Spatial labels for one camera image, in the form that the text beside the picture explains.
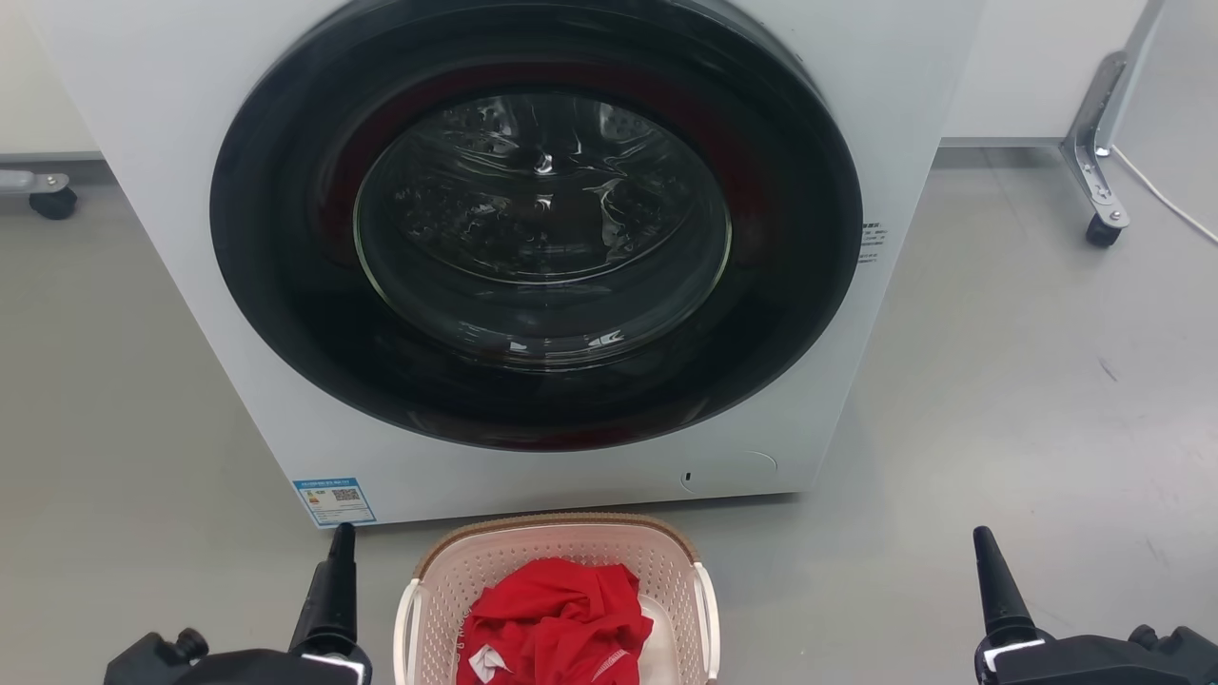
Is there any grey leg with black caster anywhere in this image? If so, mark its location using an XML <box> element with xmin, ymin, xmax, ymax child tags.
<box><xmin>0</xmin><ymin>169</ymin><xmax>79</xmax><ymax>222</ymax></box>

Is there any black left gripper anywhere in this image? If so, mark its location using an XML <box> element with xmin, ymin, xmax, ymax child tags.
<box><xmin>103</xmin><ymin>522</ymin><xmax>373</xmax><ymax>685</ymax></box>

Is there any black round washer door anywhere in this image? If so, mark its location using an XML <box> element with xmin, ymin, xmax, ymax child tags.
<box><xmin>209</xmin><ymin>0</ymin><xmax>864</xmax><ymax>452</ymax></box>

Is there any white front-load washing machine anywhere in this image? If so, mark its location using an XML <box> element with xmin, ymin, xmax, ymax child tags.
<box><xmin>27</xmin><ymin>0</ymin><xmax>987</xmax><ymax>529</ymax></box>

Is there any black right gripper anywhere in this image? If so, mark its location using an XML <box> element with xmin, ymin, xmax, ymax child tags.
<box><xmin>972</xmin><ymin>526</ymin><xmax>1218</xmax><ymax>685</ymax></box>

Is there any white cable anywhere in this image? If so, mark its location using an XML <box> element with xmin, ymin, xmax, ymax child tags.
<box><xmin>1110</xmin><ymin>145</ymin><xmax>1218</xmax><ymax>245</ymax></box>

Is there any beige perforated laundry basket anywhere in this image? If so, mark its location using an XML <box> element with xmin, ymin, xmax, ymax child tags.
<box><xmin>394</xmin><ymin>513</ymin><xmax>721</xmax><ymax>685</ymax></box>

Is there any red garment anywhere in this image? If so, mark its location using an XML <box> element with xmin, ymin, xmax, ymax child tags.
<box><xmin>456</xmin><ymin>558</ymin><xmax>655</xmax><ymax>685</ymax></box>

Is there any blue energy label sticker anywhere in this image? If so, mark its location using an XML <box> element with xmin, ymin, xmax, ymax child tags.
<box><xmin>293</xmin><ymin>477</ymin><xmax>378</xmax><ymax>529</ymax></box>

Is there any metal bracket leg with caster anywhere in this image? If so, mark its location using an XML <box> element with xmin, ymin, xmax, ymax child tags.
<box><xmin>1060</xmin><ymin>53</ymin><xmax>1132</xmax><ymax>249</ymax></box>

